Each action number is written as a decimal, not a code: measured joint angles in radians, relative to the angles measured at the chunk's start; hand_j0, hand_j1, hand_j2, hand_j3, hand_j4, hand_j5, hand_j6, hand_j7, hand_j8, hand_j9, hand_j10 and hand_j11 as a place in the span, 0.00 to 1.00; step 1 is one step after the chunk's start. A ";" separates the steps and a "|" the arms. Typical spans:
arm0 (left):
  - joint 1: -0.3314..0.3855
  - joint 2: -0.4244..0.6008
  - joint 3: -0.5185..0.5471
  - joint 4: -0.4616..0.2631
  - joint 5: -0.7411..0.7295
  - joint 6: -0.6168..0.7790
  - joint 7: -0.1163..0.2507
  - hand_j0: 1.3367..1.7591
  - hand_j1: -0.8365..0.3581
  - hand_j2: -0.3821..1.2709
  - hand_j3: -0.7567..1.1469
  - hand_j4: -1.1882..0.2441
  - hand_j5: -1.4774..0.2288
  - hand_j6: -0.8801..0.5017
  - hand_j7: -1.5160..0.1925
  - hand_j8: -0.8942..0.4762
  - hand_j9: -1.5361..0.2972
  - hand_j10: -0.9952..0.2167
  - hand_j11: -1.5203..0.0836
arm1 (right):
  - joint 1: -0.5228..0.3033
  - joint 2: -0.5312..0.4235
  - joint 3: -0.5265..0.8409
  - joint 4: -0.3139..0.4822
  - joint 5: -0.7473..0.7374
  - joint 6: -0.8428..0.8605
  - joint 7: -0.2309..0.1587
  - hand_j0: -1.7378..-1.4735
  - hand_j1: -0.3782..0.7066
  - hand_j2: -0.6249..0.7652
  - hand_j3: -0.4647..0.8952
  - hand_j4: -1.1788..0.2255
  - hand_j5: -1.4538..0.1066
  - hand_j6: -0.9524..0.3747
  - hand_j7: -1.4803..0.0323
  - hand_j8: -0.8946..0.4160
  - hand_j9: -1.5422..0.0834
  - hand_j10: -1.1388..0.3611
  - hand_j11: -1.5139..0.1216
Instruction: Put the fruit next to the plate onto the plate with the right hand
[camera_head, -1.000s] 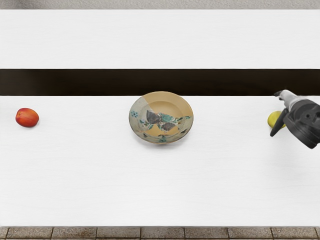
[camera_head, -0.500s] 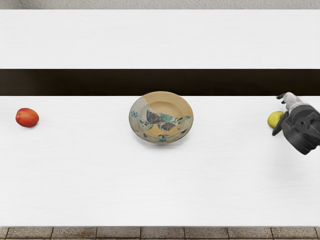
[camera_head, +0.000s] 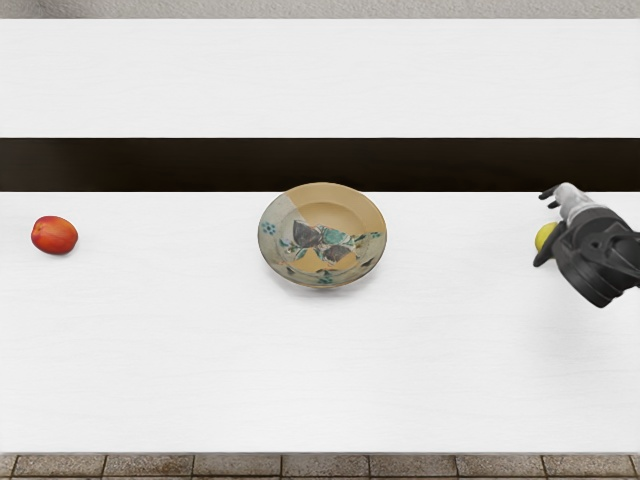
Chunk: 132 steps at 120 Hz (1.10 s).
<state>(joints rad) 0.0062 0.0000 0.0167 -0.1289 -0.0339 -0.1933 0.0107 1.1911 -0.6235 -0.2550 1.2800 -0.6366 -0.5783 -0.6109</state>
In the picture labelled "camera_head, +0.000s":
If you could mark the red-orange peach fruit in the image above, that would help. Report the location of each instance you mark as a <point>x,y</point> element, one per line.
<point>54,235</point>

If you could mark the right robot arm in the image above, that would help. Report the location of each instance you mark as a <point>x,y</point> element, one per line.
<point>600,255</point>

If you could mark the yellow-green round fruit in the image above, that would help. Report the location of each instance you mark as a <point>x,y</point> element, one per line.
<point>544,235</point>

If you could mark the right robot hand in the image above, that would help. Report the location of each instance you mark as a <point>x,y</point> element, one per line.
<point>570,200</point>

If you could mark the tan patterned ceramic plate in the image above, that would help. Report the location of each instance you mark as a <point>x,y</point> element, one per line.
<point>322,235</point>

